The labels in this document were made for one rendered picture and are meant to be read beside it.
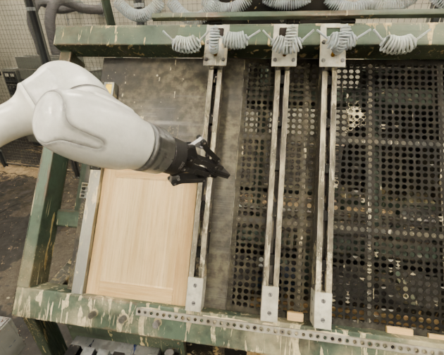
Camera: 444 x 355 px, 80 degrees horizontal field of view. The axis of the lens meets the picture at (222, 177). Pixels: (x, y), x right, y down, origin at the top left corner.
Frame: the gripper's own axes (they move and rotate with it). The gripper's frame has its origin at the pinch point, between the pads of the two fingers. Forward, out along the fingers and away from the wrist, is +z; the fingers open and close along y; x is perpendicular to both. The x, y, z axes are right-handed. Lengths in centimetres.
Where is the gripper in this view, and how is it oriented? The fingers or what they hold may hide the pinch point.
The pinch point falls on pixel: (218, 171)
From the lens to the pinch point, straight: 68.4
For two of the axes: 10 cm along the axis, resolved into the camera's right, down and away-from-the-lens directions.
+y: 5.9, -7.7, -2.5
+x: -5.9, -6.2, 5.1
